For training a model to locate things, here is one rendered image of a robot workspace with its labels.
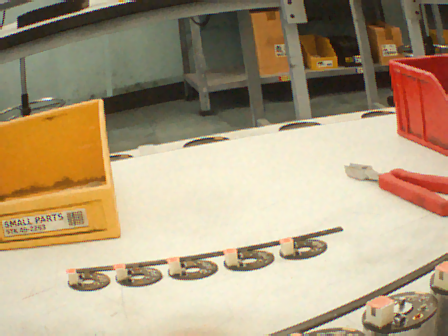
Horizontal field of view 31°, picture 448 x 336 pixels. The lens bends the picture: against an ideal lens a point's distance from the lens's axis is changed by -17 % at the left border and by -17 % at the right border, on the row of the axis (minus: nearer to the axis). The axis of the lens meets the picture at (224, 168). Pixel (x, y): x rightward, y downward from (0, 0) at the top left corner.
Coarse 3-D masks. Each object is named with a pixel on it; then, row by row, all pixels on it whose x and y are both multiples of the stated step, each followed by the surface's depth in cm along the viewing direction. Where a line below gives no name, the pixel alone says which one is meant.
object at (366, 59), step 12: (420, 0) 269; (432, 0) 270; (444, 0) 271; (360, 12) 328; (360, 24) 329; (408, 24) 272; (360, 36) 330; (420, 36) 272; (360, 48) 333; (420, 48) 273; (372, 60) 334; (372, 72) 335; (372, 84) 336; (372, 96) 337; (372, 108) 338
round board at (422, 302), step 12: (396, 300) 24; (408, 300) 23; (420, 300) 23; (432, 300) 23; (420, 312) 22; (432, 312) 22; (372, 324) 22; (396, 324) 22; (408, 324) 22; (420, 324) 22
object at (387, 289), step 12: (432, 264) 26; (408, 276) 25; (420, 276) 25; (384, 288) 25; (396, 288) 25; (360, 300) 24; (336, 312) 24; (348, 312) 24; (300, 324) 23; (312, 324) 23
